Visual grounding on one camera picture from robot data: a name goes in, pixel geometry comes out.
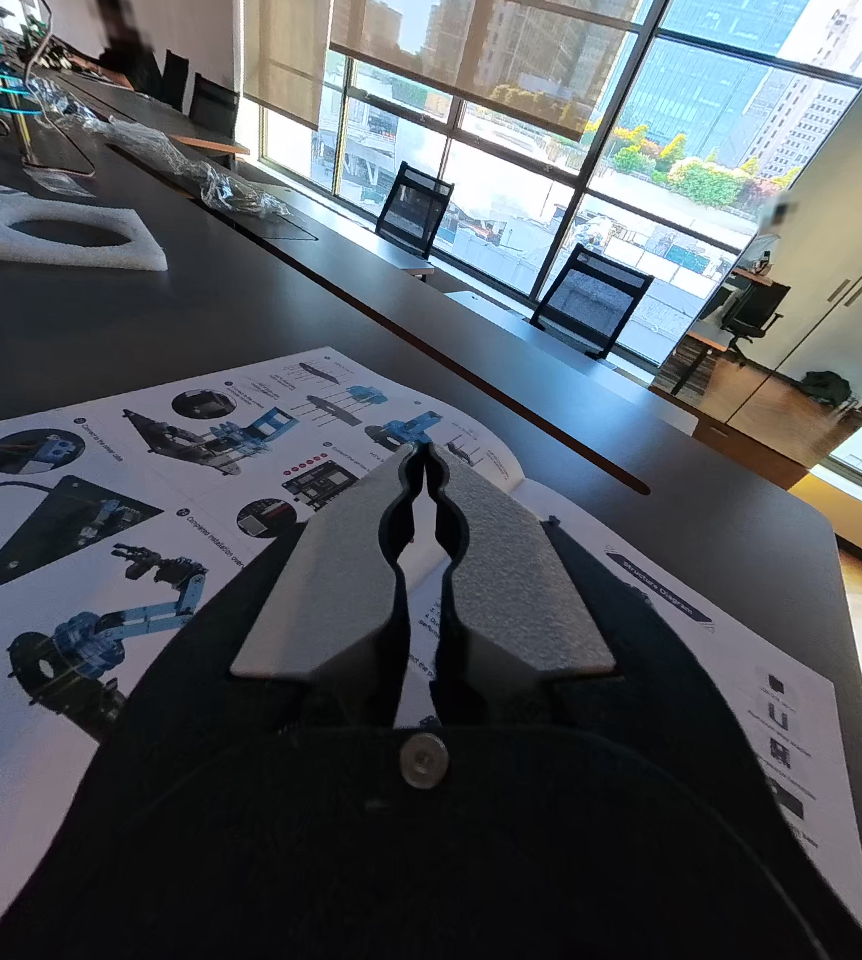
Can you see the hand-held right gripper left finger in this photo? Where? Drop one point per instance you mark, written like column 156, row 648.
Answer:
column 311, row 600

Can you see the beige roller blind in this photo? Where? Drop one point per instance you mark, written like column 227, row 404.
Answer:
column 288, row 60
column 476, row 60

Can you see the dark green backpack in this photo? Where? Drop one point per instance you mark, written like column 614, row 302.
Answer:
column 825, row 386

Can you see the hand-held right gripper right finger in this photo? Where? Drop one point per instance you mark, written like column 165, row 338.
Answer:
column 521, row 600

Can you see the dark desk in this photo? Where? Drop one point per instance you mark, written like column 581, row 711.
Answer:
column 175, row 322

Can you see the black swivel chair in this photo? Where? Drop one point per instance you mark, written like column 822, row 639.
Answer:
column 753, row 311

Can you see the black mesh office chair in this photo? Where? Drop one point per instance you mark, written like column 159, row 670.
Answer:
column 588, row 300
column 414, row 210

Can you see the long crumpled clear plastic wrap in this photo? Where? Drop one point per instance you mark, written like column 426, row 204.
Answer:
column 220, row 187

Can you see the grey side desk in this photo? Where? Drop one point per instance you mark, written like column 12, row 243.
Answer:
column 588, row 375

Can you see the tall white cabinet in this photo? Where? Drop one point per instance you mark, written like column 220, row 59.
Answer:
column 836, row 247

